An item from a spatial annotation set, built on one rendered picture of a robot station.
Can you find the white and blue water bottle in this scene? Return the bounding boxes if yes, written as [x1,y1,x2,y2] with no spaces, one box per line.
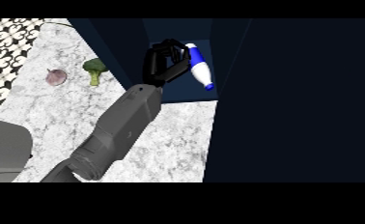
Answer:
[184,42,218,92]

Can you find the dark blue cabinet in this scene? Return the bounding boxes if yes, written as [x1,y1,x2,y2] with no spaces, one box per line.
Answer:
[67,17,255,104]

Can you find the green broccoli floret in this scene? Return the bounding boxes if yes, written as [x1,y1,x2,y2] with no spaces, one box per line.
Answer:
[82,57,110,87]

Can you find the pale purple onion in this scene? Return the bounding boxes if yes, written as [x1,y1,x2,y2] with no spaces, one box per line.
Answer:
[45,69,68,87]

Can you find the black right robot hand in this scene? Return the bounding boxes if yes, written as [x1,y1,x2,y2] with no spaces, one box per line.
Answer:
[142,39,192,89]

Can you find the dark blue cabinet door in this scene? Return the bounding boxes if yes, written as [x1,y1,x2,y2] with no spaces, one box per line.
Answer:
[203,17,365,183]

